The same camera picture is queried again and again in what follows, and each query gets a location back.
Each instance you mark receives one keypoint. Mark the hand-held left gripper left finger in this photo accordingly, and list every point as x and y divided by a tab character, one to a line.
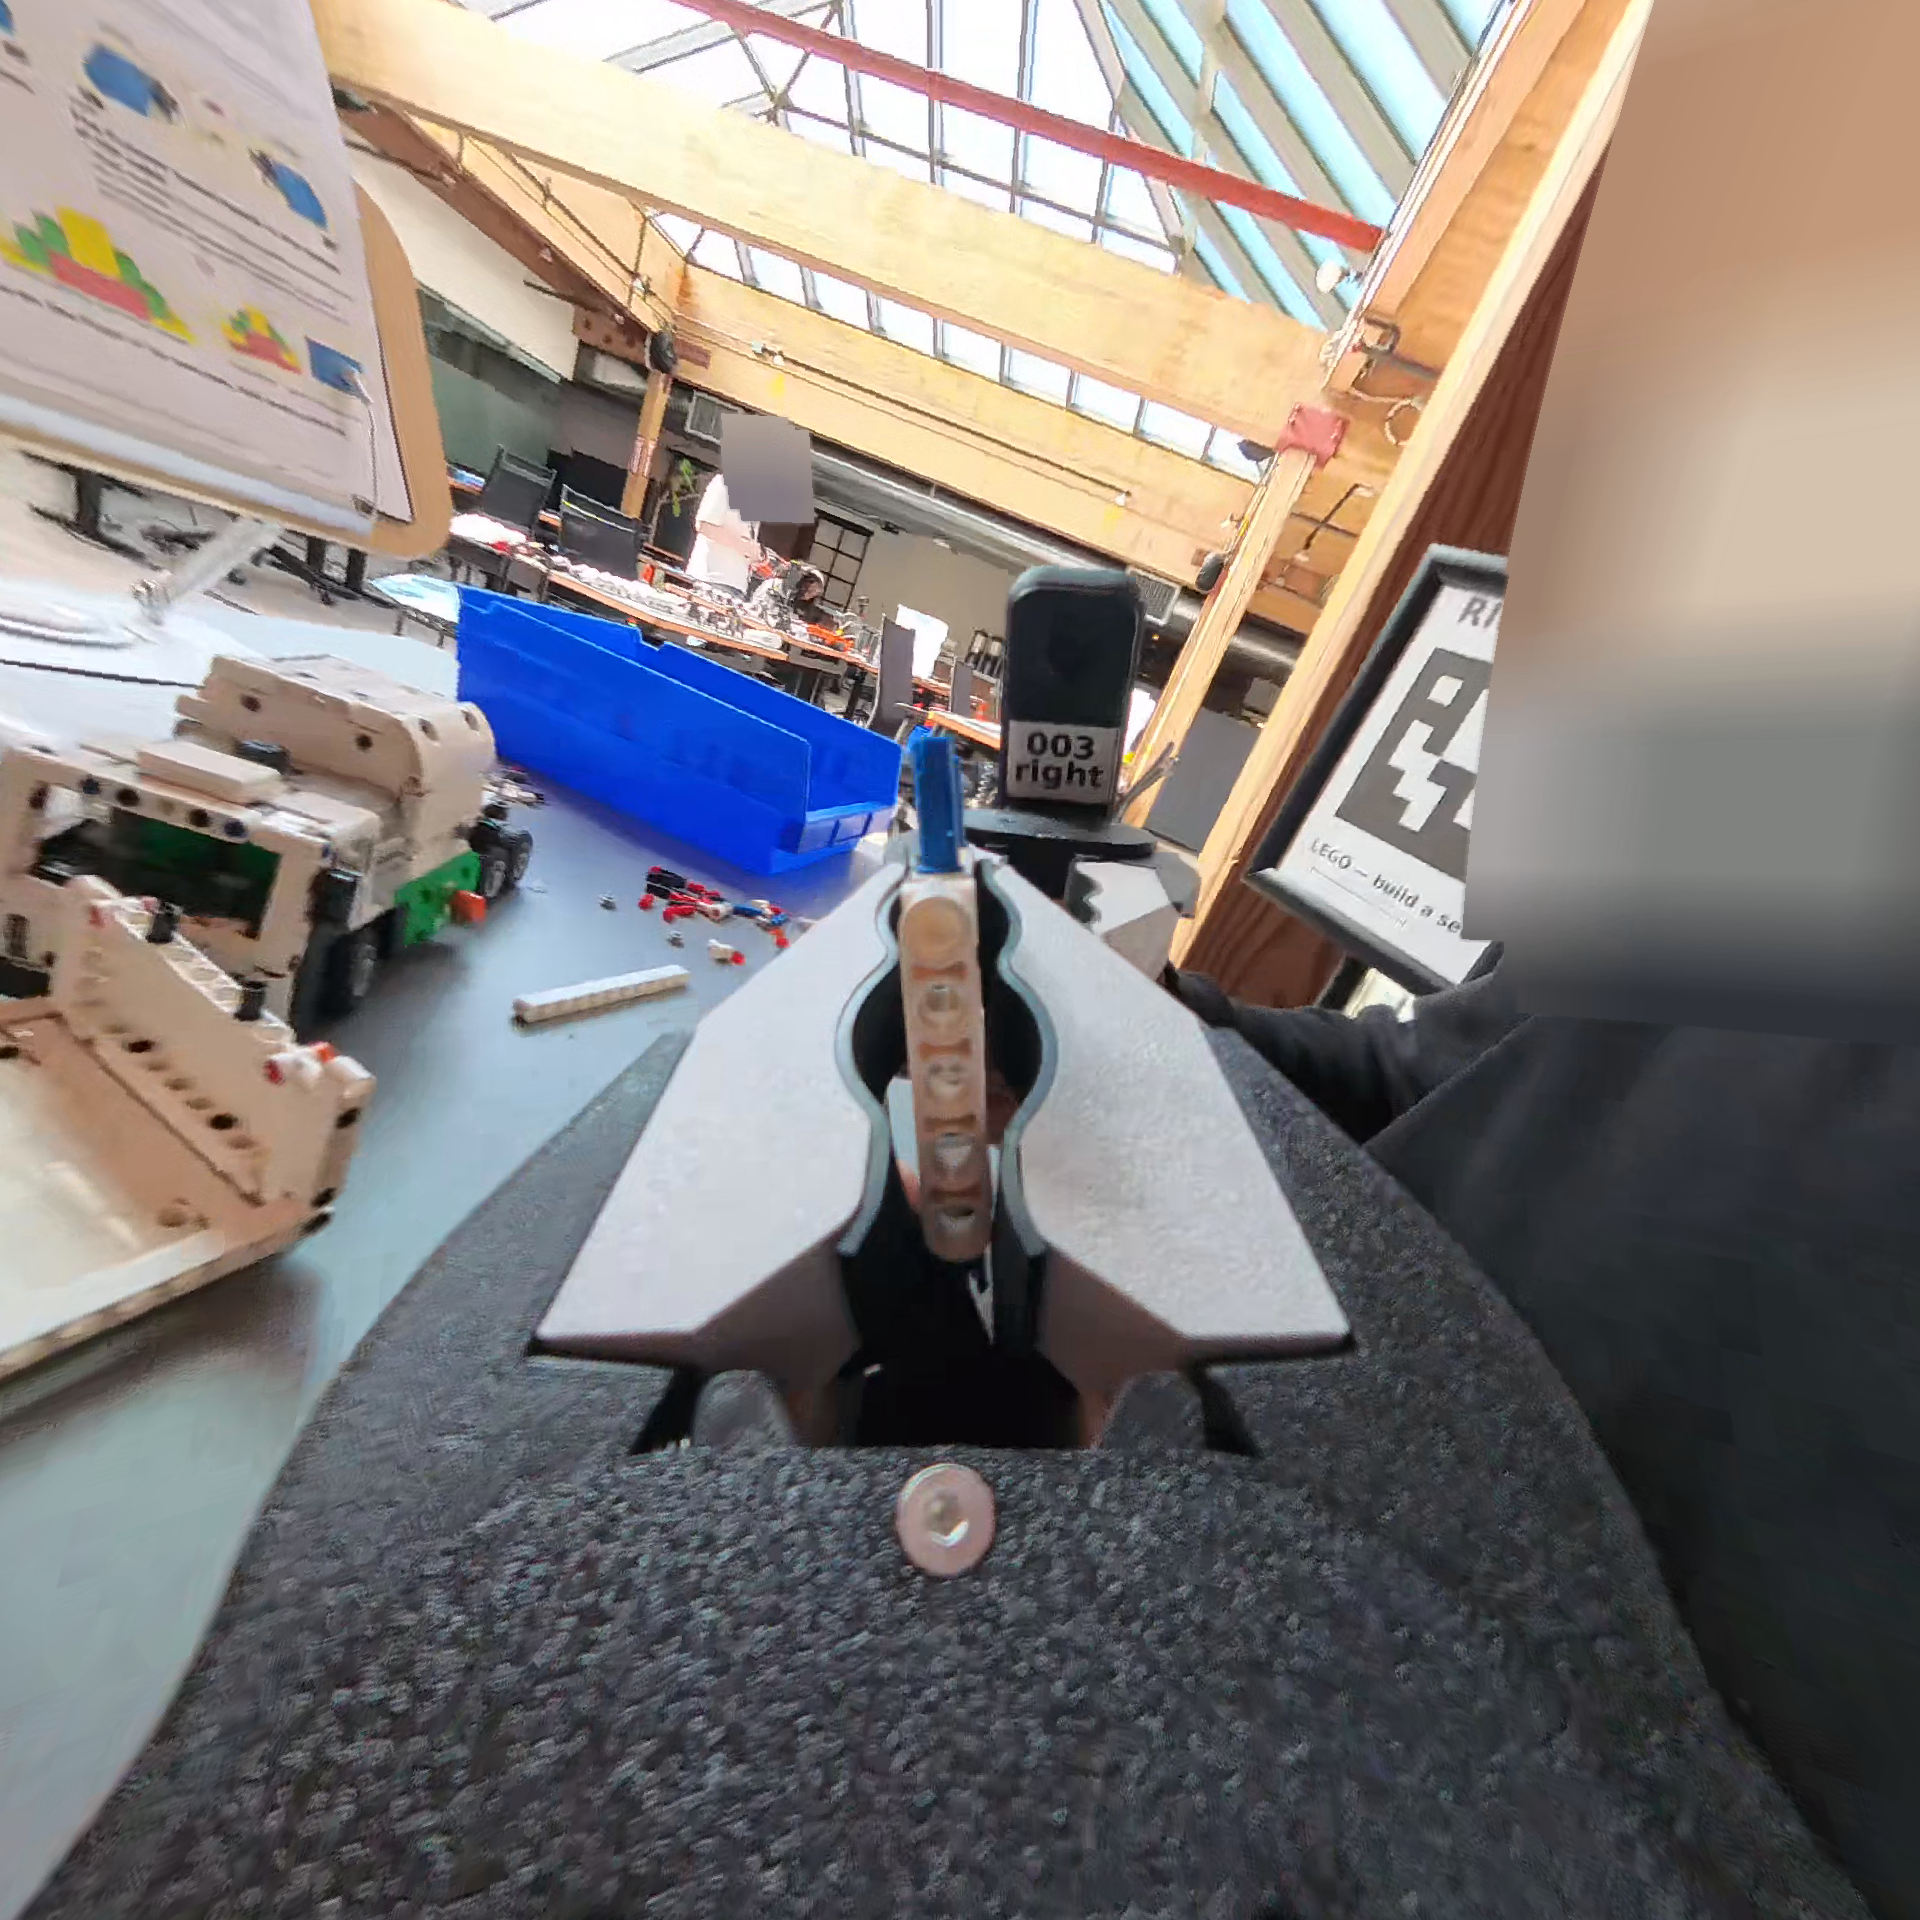
722	1185

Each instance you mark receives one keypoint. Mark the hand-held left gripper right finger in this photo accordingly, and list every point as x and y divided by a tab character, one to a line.
1156	1200

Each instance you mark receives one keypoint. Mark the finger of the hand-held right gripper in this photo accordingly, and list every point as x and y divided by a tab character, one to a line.
1136	921

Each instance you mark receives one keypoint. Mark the blue lego axle pin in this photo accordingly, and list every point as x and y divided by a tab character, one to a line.
933	803

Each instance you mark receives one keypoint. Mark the white lego beam with holes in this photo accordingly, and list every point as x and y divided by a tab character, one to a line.
944	1051

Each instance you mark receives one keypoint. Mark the person's right forearm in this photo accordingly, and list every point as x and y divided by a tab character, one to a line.
1335	1051

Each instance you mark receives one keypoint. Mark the long white lego beam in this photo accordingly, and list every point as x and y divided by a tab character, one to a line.
600	992

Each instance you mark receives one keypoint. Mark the scattered small lego pieces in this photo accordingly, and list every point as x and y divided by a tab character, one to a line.
704	903

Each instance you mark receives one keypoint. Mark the white lego truck model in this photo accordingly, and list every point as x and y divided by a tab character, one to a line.
300	780

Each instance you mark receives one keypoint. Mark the white lego ramp assembly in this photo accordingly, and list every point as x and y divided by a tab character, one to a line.
136	1051

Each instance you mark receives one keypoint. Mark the black office chair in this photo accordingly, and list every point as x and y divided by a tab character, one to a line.
518	504
600	539
896	676

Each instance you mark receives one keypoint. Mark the black framed tag sign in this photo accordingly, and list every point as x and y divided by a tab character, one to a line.
1411	780

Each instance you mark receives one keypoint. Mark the cluttered long work table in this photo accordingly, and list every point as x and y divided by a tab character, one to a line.
704	615

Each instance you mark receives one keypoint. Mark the blue plastic bin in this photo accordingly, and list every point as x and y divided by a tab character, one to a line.
676	734

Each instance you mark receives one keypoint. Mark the red steel roof pipe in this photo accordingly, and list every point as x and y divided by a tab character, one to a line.
1051	119

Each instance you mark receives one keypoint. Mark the wooden clipboard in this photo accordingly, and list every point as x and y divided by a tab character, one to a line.
405	389

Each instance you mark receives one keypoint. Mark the printed instruction sheet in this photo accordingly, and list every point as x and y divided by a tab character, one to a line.
166	225

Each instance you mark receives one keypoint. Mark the wooden support post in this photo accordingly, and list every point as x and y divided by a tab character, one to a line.
1245	599

